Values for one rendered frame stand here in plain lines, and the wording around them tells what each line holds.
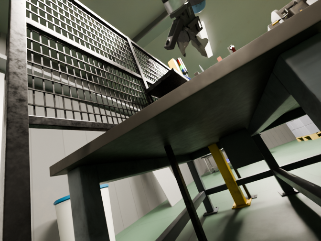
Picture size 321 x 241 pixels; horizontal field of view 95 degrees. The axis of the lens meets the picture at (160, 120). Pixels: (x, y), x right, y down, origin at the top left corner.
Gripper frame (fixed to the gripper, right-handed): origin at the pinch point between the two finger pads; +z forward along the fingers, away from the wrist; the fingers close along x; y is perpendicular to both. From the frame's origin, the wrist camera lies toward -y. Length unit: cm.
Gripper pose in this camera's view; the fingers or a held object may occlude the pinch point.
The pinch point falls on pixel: (194, 58)
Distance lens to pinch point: 75.2
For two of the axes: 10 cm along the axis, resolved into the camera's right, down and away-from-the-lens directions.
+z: 5.3, 6.2, 5.8
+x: -4.8, -3.4, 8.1
